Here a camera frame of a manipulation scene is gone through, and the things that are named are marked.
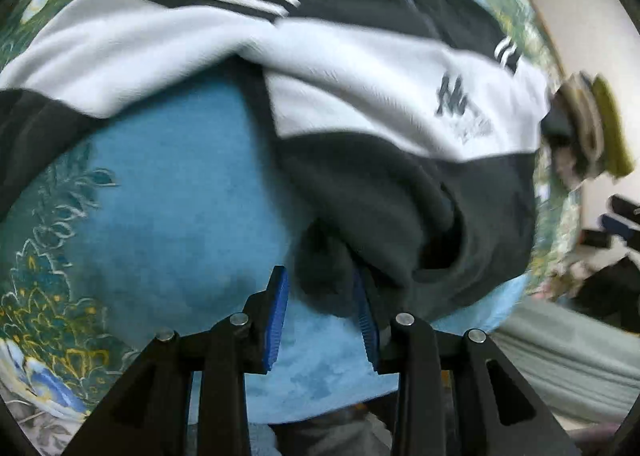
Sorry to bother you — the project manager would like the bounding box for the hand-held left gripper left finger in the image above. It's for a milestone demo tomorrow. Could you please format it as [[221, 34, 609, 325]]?
[[62, 266, 292, 456]]

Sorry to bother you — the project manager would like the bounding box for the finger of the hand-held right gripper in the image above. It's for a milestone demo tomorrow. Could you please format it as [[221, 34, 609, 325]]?
[[600, 193, 640, 251]]

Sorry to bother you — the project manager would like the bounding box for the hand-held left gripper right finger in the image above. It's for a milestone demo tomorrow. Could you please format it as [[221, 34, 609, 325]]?
[[351, 267, 583, 456]]

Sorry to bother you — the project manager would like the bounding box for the pink beige garment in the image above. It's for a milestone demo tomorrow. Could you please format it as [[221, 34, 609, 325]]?
[[560, 72, 606, 177]]

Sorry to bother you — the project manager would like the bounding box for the black and white jacket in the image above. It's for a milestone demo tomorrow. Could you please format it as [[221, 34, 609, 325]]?
[[0, 0, 556, 319]]

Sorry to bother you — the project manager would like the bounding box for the grey green cloth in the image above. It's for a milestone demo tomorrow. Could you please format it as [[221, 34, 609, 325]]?
[[492, 296, 640, 424]]

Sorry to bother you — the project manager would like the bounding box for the yellow-green garment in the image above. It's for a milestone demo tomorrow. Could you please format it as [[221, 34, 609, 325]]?
[[592, 76, 636, 177]]

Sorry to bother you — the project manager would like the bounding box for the dark grey cloth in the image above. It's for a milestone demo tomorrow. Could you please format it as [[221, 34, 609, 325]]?
[[245, 406, 396, 456]]

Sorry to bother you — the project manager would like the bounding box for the teal floral blanket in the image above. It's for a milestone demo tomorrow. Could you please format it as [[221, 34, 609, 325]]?
[[0, 0, 586, 424]]

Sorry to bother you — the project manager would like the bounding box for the white floral bedsheet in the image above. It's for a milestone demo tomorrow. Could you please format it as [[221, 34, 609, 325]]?
[[0, 376, 91, 456]]

